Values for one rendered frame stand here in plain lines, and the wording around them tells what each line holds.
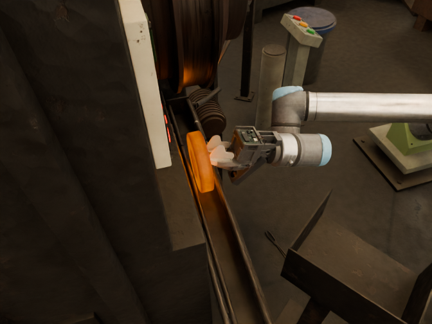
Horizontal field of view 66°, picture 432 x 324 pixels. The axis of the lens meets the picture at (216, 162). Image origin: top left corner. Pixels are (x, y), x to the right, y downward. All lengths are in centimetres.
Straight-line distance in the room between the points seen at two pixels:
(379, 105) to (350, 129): 111
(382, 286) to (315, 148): 36
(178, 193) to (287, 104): 52
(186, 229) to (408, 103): 76
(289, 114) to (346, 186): 91
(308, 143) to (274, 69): 90
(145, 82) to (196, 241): 31
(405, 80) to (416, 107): 166
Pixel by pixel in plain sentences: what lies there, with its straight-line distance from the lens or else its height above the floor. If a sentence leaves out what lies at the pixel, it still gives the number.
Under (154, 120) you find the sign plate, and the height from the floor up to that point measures 114.
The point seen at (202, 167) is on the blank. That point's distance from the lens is 75.
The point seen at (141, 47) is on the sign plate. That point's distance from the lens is 31.
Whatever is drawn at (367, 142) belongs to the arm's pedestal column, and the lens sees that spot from 209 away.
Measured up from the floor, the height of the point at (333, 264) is 60.
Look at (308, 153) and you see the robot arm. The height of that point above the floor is 73.
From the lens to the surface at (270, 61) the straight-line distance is 173.
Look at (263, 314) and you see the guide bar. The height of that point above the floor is 68.
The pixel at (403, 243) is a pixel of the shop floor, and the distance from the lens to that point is 175.
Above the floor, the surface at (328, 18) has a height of 43.
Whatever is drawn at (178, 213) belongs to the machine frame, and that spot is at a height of 87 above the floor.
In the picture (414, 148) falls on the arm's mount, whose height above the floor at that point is 17.
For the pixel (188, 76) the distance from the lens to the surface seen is 67.
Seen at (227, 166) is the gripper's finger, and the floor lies 76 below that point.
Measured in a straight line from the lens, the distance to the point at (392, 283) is 92.
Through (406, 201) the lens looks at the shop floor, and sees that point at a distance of 191.
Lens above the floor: 136
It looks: 48 degrees down
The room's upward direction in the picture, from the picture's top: 1 degrees counter-clockwise
